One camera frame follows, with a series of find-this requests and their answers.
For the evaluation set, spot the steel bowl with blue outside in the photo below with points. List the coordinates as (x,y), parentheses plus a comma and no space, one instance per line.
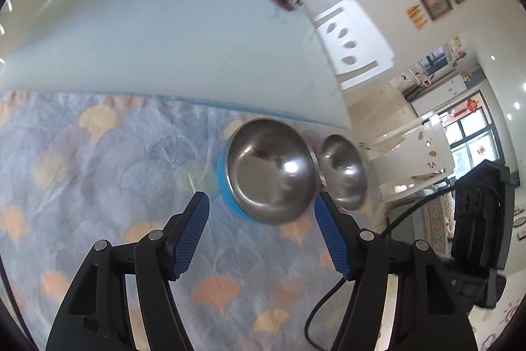
(267,170)

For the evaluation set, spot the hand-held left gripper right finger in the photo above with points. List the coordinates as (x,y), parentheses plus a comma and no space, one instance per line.
(333,236)

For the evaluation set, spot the window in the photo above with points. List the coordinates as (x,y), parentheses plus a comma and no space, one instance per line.
(472,137)

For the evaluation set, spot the yellow hanging tassels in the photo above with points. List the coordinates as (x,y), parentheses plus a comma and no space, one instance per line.
(417,16)

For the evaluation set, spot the fan-patterned grey tablecloth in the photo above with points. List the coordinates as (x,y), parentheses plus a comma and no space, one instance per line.
(82,178)

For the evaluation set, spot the white appliance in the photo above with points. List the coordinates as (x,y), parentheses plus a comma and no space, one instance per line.
(439,94)

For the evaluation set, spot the red knot decoration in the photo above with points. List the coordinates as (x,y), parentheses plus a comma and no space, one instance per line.
(472,104)

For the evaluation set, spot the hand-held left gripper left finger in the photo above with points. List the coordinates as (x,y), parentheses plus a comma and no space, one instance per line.
(191,236)

